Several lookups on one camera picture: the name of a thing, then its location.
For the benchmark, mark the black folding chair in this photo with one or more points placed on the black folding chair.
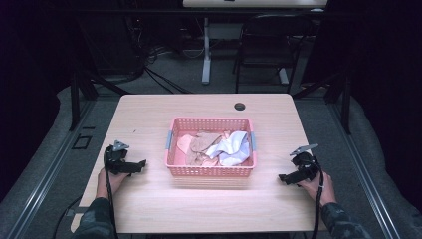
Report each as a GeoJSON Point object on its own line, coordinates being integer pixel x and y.
{"type": "Point", "coordinates": [272, 40]}

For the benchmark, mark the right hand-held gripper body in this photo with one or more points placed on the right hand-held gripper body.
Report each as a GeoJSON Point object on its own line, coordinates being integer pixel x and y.
{"type": "Point", "coordinates": [307, 166]}

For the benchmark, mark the pale pink cloth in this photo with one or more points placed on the pale pink cloth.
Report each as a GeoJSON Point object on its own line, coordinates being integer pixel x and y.
{"type": "Point", "coordinates": [183, 143]}

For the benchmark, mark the black floor socket frame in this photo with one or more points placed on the black floor socket frame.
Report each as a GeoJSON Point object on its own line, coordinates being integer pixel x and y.
{"type": "Point", "coordinates": [82, 142]}

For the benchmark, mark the black metal stand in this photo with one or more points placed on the black metal stand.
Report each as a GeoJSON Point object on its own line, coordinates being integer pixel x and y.
{"type": "Point", "coordinates": [346, 106]}
{"type": "Point", "coordinates": [74, 99]}

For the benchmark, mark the white desk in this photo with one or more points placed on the white desk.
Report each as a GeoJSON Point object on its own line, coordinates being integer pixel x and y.
{"type": "Point", "coordinates": [206, 49]}

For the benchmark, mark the person's right hand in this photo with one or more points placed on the person's right hand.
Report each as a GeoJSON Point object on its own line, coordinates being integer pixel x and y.
{"type": "Point", "coordinates": [323, 191]}

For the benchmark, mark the tan stocking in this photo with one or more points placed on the tan stocking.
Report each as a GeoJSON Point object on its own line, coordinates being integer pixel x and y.
{"type": "Point", "coordinates": [199, 146]}

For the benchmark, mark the person's left hand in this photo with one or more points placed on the person's left hand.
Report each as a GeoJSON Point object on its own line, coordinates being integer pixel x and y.
{"type": "Point", "coordinates": [106, 186]}

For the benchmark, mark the pink plastic basket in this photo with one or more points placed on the pink plastic basket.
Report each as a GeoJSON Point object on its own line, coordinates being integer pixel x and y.
{"type": "Point", "coordinates": [209, 171]}

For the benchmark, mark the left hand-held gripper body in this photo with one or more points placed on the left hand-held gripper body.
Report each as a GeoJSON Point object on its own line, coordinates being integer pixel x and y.
{"type": "Point", "coordinates": [116, 162]}

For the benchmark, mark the white lavender cloth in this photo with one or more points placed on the white lavender cloth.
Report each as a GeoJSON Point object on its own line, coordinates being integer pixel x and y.
{"type": "Point", "coordinates": [232, 149]}

